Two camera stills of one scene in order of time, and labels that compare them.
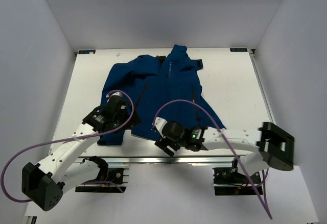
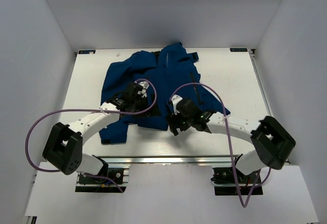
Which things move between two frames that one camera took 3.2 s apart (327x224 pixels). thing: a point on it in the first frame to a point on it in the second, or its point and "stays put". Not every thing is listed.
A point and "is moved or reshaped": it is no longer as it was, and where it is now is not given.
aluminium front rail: (208, 159) stays put
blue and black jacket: (165, 88) is moved or reshaped
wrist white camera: (116, 93) to (144, 84)
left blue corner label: (86, 52) stays put
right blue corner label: (239, 49) stays put
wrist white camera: (159, 124) to (174, 99)
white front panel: (184, 194) stays put
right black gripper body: (163, 143) to (183, 122)
